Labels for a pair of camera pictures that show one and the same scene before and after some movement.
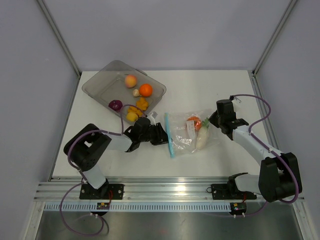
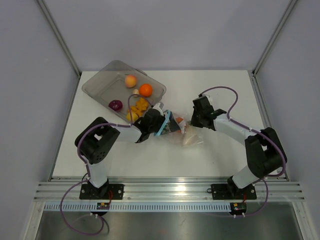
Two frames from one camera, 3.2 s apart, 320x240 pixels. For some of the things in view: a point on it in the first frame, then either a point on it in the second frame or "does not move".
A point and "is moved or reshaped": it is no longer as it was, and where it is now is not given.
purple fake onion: [116, 105] does not move
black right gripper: [212, 119] to [193, 122]
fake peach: [130, 81] does not move
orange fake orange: [145, 90] does not move
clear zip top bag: [190, 132] is moved or reshaped
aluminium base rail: [136, 188] does not move
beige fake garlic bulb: [136, 93] does not move
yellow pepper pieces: [141, 106] does not move
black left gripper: [161, 137] to [171, 126]
